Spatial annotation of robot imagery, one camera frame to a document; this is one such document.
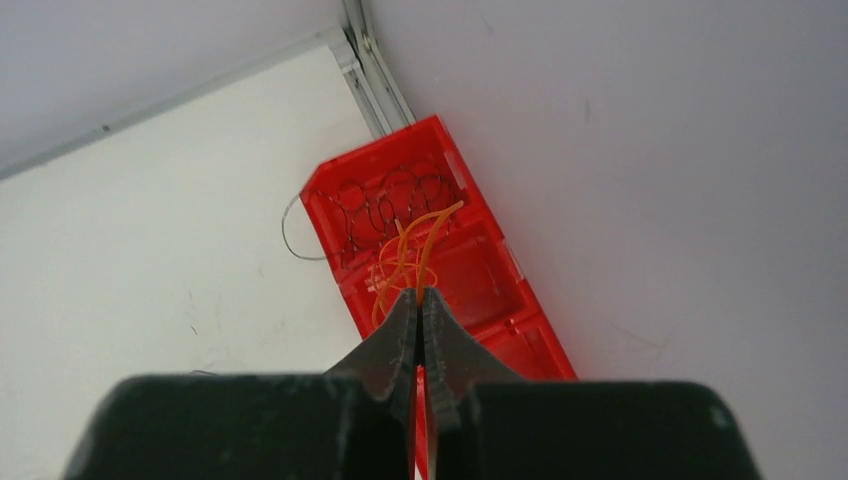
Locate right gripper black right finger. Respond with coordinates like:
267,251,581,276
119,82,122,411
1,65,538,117
421,287,525,479

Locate red plastic bin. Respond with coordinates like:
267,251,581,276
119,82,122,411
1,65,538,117
300,117,576,479

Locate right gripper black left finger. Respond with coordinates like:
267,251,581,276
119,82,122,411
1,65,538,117
326,289,419,479

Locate thin yellow wire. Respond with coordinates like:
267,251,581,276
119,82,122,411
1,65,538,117
370,199,466,330

